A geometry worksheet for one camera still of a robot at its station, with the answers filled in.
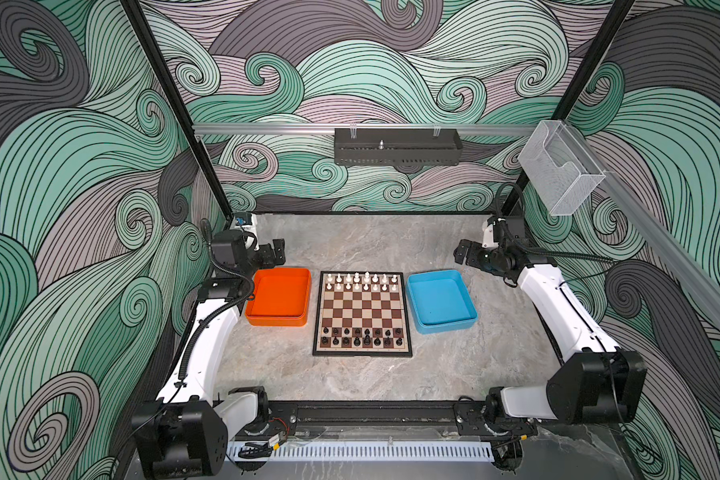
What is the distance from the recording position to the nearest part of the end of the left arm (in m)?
0.69

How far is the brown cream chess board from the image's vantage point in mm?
854

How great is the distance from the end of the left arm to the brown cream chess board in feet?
0.91
